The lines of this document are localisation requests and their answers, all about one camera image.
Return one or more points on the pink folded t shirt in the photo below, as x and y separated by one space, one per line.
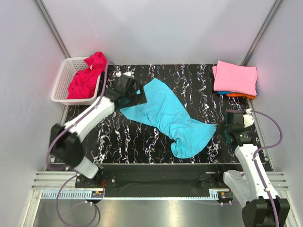
236 79

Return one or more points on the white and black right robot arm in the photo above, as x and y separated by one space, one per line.
260 202

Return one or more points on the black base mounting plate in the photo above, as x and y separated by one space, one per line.
159 181

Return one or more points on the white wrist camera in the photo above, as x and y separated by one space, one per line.
248 118
126 75

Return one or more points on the black marbled table mat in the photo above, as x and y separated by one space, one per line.
117 140

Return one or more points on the orange folded t shirt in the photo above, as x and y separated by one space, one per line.
241 95

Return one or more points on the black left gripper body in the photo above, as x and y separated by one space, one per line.
129 95

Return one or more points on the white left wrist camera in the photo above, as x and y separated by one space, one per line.
126 75

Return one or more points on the blue folded t shirt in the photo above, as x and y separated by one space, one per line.
224 92

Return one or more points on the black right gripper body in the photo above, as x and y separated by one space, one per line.
228 130

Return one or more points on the white slotted cable duct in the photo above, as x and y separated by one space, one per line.
66 194

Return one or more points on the white plastic basket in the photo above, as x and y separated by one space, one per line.
68 69

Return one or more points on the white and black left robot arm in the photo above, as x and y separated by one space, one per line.
66 141

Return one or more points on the red t shirt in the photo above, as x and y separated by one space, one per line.
84 81

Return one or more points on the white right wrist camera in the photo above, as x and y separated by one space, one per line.
248 118

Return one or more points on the aluminium frame rail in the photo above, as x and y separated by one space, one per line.
53 180

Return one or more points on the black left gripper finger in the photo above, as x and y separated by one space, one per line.
138 90
139 99

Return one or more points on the cyan t shirt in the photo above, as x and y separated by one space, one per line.
164 111

